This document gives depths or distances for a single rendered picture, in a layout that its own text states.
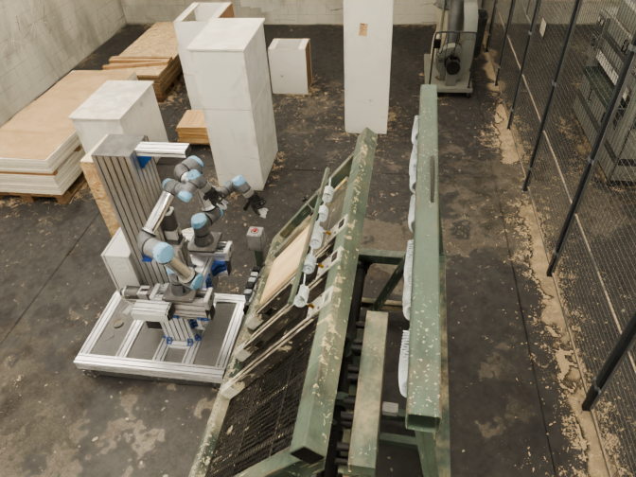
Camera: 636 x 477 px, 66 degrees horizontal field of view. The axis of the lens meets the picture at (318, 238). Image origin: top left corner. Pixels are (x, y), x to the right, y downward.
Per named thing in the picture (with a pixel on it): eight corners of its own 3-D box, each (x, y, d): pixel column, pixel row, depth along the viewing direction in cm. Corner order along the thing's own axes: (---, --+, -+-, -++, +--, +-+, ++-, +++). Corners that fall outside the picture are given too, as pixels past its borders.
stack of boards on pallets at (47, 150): (86, 108, 794) (71, 69, 751) (148, 110, 780) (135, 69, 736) (-9, 201, 615) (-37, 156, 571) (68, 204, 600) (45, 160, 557)
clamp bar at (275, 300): (256, 320, 339) (226, 304, 332) (362, 223, 265) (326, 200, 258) (252, 332, 332) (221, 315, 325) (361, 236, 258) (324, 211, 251)
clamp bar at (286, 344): (234, 387, 301) (200, 370, 295) (351, 295, 227) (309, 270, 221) (229, 401, 294) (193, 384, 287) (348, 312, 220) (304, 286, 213)
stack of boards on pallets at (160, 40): (162, 44, 990) (155, 21, 959) (211, 44, 975) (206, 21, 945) (105, 101, 810) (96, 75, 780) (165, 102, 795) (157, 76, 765)
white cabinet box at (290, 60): (278, 81, 834) (273, 38, 786) (312, 81, 826) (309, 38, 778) (273, 93, 801) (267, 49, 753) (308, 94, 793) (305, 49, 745)
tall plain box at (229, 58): (237, 151, 672) (212, 18, 556) (280, 153, 664) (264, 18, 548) (218, 190, 606) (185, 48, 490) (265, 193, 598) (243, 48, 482)
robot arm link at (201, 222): (190, 233, 373) (185, 219, 364) (203, 222, 381) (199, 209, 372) (202, 238, 368) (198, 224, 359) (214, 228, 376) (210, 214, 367)
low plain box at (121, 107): (129, 144, 702) (107, 79, 639) (171, 145, 693) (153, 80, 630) (96, 185, 629) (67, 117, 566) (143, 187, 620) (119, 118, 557)
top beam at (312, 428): (368, 144, 339) (357, 136, 336) (378, 134, 332) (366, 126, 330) (310, 465, 178) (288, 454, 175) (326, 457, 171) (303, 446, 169)
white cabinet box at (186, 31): (203, 52, 756) (193, 2, 708) (239, 52, 748) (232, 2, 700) (185, 74, 697) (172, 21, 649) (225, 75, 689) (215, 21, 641)
